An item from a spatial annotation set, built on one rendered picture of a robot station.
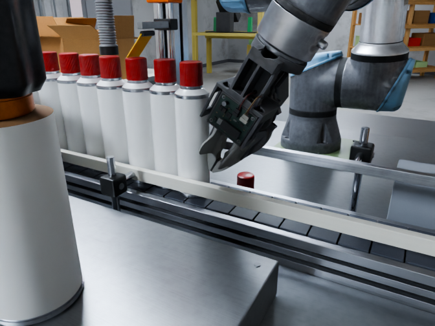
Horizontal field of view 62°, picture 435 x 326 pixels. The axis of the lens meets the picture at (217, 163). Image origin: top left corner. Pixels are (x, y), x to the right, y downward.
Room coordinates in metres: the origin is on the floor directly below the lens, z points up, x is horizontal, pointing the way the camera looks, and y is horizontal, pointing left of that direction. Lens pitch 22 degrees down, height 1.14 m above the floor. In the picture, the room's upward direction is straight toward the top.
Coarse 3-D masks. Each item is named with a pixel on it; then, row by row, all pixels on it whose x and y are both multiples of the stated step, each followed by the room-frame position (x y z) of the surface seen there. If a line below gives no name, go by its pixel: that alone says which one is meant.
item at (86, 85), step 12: (84, 60) 0.62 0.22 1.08; (96, 60) 0.62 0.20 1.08; (84, 72) 0.62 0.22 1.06; (96, 72) 0.62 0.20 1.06; (84, 84) 0.61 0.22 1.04; (84, 96) 0.61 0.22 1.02; (96, 96) 0.61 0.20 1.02; (84, 108) 0.61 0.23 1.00; (96, 108) 0.61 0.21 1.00; (84, 120) 0.61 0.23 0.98; (96, 120) 0.61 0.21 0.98; (84, 132) 0.62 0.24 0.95; (96, 132) 0.61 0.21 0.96; (96, 144) 0.61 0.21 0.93; (96, 156) 0.61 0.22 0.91
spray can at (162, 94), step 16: (160, 64) 0.54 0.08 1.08; (160, 80) 0.54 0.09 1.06; (176, 80) 0.56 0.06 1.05; (160, 96) 0.53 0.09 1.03; (160, 112) 0.54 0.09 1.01; (160, 128) 0.54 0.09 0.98; (160, 144) 0.54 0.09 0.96; (176, 144) 0.54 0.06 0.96; (160, 160) 0.54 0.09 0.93; (176, 160) 0.54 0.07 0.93
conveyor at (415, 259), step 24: (72, 168) 0.62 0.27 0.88; (144, 192) 0.53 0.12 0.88; (168, 192) 0.53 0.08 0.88; (240, 216) 0.45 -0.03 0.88; (264, 216) 0.45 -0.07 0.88; (360, 216) 0.45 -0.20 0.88; (336, 240) 0.39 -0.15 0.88; (360, 240) 0.39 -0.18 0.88; (408, 264) 0.34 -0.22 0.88; (432, 264) 0.34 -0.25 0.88
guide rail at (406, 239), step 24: (96, 168) 0.58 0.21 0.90; (120, 168) 0.55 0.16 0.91; (144, 168) 0.54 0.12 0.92; (192, 192) 0.49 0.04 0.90; (216, 192) 0.47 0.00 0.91; (240, 192) 0.45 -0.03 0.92; (288, 216) 0.41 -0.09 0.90; (312, 216) 0.40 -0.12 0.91; (336, 216) 0.39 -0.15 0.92; (384, 240) 0.36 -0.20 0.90; (408, 240) 0.35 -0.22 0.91; (432, 240) 0.34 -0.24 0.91
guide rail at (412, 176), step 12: (228, 144) 0.54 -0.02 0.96; (264, 156) 0.51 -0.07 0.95; (276, 156) 0.50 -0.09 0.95; (288, 156) 0.49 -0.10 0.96; (300, 156) 0.48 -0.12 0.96; (312, 156) 0.47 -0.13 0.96; (324, 156) 0.47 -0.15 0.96; (336, 168) 0.46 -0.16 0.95; (348, 168) 0.45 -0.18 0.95; (360, 168) 0.44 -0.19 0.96; (372, 168) 0.44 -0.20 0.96; (384, 168) 0.43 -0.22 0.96; (396, 168) 0.43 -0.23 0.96; (408, 180) 0.41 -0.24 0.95; (420, 180) 0.41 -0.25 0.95; (432, 180) 0.40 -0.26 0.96
